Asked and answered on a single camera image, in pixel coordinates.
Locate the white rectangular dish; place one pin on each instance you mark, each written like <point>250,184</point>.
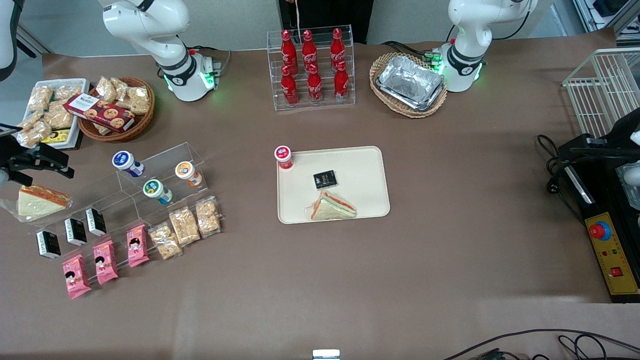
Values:
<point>77,85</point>

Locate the pink snack packet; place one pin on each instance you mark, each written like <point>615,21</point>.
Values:
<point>105,262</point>
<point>137,246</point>
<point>76,276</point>

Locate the blue gum bottle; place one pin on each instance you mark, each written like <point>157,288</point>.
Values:
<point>127,163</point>

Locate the beige plastic tray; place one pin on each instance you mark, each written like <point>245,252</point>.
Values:
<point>360,170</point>

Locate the aluminium foil tray stack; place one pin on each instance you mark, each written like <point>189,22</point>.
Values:
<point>411,80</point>

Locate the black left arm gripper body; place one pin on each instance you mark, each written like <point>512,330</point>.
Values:
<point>619,135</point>

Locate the black background panel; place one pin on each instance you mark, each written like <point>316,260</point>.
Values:
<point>330,15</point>

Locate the small white device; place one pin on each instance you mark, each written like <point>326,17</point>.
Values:
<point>326,354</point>

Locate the orange gum bottle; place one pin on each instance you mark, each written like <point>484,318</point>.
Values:
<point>188,173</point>

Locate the yellow snack packet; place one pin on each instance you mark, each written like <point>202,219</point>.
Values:
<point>56,136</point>

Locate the wrapped triangle sandwich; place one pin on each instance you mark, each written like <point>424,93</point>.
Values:
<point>332,207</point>
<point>37,202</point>

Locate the black and white small box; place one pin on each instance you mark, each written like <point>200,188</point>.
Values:
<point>76,232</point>
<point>325,179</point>
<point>96,222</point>
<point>48,244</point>

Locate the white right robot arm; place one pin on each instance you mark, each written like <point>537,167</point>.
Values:
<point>150,25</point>

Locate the aluminium frame shelf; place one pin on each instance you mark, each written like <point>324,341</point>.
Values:
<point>610,12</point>

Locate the red cookie box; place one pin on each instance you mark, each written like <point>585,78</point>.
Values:
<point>100,112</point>

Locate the red gum bottle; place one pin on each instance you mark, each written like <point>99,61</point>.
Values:
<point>284,156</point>

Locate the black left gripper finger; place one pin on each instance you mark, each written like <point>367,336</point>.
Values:
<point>600,153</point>

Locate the clear acrylic bottle rack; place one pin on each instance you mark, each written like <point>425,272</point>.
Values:
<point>350,102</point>

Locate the wicker basket with snacks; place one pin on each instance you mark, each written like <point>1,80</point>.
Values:
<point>135,127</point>

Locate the clear acrylic tiered stand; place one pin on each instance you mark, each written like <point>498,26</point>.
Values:
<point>165,160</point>

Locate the wicker basket with foil trays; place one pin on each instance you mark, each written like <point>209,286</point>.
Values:
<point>385,104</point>

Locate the black yellow control box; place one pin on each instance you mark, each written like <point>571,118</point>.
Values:
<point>612,260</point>

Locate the clear bag of puffed snack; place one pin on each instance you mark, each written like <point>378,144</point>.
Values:
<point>120,86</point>
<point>184,226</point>
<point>30,120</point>
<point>207,216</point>
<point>68,92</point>
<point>139,100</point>
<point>40,97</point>
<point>35,135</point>
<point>102,129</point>
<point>165,241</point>
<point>58,118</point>
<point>106,89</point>

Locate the red cola bottle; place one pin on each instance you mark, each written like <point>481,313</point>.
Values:
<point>341,82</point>
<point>288,52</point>
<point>337,49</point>
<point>289,87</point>
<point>309,50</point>
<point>314,86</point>

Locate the green gum bottle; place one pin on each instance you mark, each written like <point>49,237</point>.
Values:
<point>156,190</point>

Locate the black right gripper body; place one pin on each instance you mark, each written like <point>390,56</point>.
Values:
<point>21,161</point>

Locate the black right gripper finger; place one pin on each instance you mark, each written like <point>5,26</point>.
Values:
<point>50,154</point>
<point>55,170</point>

